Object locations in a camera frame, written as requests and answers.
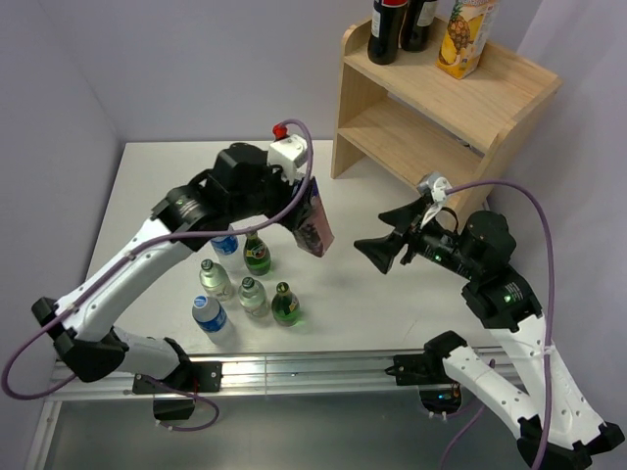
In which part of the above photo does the aluminium mounting rail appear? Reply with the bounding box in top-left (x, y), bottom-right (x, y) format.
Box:
top-left (46, 205), bottom-right (520, 402)

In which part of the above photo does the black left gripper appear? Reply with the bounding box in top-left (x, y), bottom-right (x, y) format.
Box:
top-left (228, 155), bottom-right (314, 230)

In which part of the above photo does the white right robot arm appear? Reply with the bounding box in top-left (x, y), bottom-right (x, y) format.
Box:
top-left (354, 200), bottom-right (625, 469)

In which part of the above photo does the green glass bottle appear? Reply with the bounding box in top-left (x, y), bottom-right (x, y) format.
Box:
top-left (271, 282), bottom-right (301, 327)
top-left (243, 231), bottom-right (271, 276)

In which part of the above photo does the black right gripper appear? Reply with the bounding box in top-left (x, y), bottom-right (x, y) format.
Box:
top-left (353, 195), bottom-right (478, 276)

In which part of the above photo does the green glass bottle far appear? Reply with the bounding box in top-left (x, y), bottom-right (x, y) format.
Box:
top-left (243, 231), bottom-right (271, 276)

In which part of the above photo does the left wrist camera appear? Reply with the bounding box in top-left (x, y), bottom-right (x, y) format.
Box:
top-left (267, 134), bottom-right (308, 183)

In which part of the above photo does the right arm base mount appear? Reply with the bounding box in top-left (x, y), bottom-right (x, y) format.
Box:
top-left (384, 352), bottom-right (462, 414)

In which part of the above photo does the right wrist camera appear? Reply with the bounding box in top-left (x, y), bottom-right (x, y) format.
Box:
top-left (417, 171), bottom-right (453, 228)

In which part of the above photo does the green glass bottle near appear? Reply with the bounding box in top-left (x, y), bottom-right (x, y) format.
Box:
top-left (271, 282), bottom-right (301, 327)

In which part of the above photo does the blue-cap water bottle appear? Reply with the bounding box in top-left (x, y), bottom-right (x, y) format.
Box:
top-left (191, 295), bottom-right (234, 345)
top-left (211, 235), bottom-right (244, 270)

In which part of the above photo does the orange juice carton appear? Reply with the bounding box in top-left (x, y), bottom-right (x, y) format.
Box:
top-left (436, 0), bottom-right (501, 79)

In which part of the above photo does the clear glass bottle left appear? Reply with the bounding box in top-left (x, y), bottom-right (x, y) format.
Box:
top-left (199, 258), bottom-right (234, 302)

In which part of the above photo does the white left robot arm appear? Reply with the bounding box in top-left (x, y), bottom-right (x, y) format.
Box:
top-left (31, 136), bottom-right (313, 391)

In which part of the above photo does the cola glass bottle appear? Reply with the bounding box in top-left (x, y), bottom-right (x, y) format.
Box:
top-left (400, 0), bottom-right (439, 52)
top-left (367, 0), bottom-right (409, 65)

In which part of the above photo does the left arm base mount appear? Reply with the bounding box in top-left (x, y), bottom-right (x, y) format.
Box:
top-left (130, 360), bottom-right (222, 423)

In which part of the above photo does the purple juice carton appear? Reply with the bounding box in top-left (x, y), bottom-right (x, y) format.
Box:
top-left (293, 177), bottom-right (334, 258)

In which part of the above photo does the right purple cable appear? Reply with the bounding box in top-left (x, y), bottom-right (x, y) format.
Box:
top-left (438, 178), bottom-right (557, 470)

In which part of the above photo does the clear glass bottle right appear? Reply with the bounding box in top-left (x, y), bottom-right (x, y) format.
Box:
top-left (238, 276), bottom-right (269, 319)

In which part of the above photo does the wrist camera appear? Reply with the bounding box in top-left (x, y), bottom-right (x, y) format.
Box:
top-left (267, 134), bottom-right (308, 183)
top-left (417, 171), bottom-right (453, 228)

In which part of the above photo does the clear glass bottle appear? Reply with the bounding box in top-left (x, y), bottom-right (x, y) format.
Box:
top-left (238, 276), bottom-right (269, 319)
top-left (199, 258), bottom-right (234, 302)

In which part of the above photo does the wooden shelf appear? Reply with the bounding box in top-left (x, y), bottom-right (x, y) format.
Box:
top-left (330, 19), bottom-right (562, 188)

